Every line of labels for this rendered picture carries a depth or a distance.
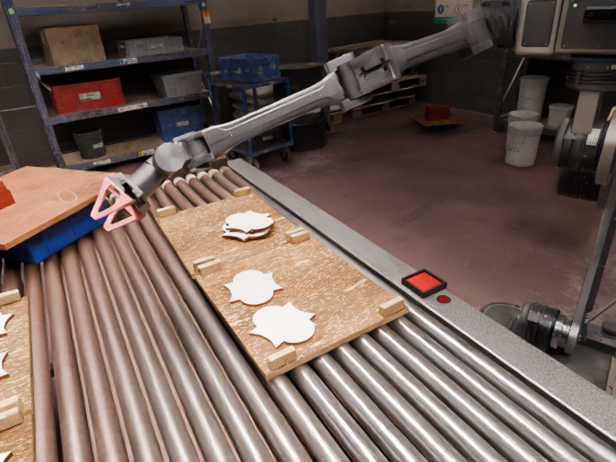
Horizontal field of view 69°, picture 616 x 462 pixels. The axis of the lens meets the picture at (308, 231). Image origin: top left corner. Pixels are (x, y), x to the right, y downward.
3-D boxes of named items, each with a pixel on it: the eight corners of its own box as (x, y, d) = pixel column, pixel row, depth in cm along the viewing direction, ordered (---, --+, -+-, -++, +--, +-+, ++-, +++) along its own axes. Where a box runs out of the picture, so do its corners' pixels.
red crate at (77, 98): (116, 99, 506) (110, 73, 492) (126, 104, 472) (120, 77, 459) (53, 109, 475) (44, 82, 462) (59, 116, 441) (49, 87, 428)
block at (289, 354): (293, 354, 87) (292, 343, 86) (299, 359, 86) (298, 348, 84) (266, 367, 84) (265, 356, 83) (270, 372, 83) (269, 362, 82)
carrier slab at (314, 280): (311, 240, 130) (311, 236, 129) (408, 313, 98) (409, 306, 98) (195, 280, 115) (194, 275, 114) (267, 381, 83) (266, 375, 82)
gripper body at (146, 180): (145, 212, 98) (170, 189, 100) (136, 199, 88) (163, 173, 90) (123, 192, 98) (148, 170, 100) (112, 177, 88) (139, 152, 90)
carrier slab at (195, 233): (252, 195, 162) (252, 192, 161) (309, 240, 130) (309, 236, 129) (155, 222, 147) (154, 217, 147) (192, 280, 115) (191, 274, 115)
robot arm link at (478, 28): (501, 35, 114) (495, 14, 113) (489, 38, 107) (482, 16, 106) (467, 50, 121) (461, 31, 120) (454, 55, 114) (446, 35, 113)
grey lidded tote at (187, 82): (192, 87, 543) (189, 66, 532) (206, 91, 518) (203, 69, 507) (153, 94, 516) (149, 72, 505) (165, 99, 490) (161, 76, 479)
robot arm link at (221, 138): (369, 101, 101) (351, 54, 99) (374, 98, 96) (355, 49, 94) (196, 177, 103) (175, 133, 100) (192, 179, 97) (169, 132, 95)
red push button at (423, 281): (423, 276, 111) (424, 271, 111) (442, 287, 107) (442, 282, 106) (405, 284, 109) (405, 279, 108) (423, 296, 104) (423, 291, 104)
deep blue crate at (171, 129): (195, 129, 567) (191, 98, 549) (206, 136, 535) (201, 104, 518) (156, 136, 546) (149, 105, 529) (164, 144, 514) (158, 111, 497)
